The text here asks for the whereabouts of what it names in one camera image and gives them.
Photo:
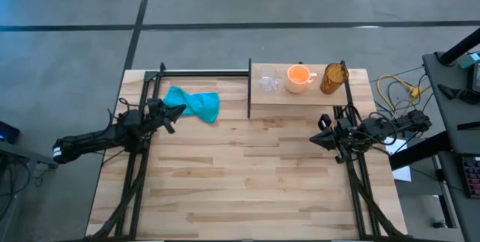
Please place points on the black slanted pole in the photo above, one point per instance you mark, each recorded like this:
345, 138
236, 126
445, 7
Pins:
459, 49

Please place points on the black flat bar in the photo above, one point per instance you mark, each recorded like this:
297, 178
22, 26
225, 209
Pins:
468, 125

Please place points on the teal cloth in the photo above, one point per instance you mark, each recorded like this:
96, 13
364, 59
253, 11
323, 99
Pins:
198, 103

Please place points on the dark tablet screen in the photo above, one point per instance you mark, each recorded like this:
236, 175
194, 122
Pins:
476, 77

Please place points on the wooden shelf board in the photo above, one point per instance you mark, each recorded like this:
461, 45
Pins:
303, 97

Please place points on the dark keypad device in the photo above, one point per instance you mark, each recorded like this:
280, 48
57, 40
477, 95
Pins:
472, 176

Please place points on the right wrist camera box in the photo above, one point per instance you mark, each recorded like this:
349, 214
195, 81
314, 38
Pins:
324, 122

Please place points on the small teal box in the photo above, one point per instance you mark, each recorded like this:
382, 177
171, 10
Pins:
470, 60

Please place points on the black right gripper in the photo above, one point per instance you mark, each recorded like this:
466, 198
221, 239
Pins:
347, 137

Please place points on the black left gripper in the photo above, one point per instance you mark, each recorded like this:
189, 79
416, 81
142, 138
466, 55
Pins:
157, 116

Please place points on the black wedge-shaped device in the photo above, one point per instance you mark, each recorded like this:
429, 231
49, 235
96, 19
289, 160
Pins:
452, 92

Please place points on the white paper sheet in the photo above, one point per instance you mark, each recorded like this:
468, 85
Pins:
403, 174

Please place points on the black desk support beam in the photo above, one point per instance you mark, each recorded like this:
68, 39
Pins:
420, 152

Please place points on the dark box with blue light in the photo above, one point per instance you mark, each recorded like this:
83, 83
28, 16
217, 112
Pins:
8, 133

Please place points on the black aluminium table frame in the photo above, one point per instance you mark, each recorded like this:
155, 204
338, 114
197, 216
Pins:
206, 73

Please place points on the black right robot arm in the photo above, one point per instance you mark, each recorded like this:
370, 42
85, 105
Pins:
390, 127

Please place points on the grey side desk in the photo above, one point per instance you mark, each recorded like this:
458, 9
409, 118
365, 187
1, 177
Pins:
450, 122

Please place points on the grey side stand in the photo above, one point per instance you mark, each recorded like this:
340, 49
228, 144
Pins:
26, 156

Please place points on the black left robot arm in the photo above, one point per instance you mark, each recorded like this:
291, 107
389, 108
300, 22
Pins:
93, 141

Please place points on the black desk caster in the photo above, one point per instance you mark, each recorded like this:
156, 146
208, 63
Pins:
439, 224

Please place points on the clear glass mug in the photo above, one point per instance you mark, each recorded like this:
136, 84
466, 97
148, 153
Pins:
268, 79

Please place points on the orange ceramic mug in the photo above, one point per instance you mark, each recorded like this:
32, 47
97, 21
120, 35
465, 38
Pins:
298, 79

